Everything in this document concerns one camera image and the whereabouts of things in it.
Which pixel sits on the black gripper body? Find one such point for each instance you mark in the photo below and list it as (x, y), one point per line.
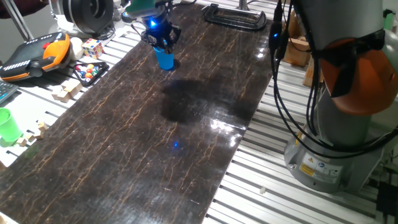
(154, 23)

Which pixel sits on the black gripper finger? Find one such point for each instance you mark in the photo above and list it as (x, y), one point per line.
(174, 35)
(150, 39)

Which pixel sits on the blue plastic cup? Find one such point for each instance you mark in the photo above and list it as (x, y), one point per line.
(164, 60)

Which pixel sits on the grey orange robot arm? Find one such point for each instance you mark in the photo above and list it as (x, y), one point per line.
(342, 18)

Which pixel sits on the green plastic cup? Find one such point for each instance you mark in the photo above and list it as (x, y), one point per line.
(7, 127)

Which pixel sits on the small round black disc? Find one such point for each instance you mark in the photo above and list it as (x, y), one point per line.
(126, 16)

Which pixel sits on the colourful puzzle cube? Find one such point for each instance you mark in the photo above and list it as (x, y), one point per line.
(92, 48)

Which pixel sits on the black metal clamp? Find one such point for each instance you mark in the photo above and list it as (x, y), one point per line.
(233, 24)

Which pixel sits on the black triangle rack with balls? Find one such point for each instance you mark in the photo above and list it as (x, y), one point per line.
(90, 74)

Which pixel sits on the black filament spool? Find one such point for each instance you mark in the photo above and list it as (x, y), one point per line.
(74, 15)

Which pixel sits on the light wooden block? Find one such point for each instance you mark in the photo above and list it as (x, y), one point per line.
(55, 94)
(72, 87)
(63, 96)

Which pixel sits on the dark marble pattern mat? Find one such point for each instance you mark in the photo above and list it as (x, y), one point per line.
(124, 140)

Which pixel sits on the black orange teach pendant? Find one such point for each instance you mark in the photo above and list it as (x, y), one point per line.
(28, 59)

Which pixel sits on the small wooden cube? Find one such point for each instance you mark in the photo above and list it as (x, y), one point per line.
(38, 135)
(21, 141)
(30, 137)
(42, 126)

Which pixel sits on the small white scrap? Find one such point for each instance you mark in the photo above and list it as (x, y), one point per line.
(262, 189)

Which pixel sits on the aluminium frame pole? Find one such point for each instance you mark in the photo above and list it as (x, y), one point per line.
(17, 18)
(242, 3)

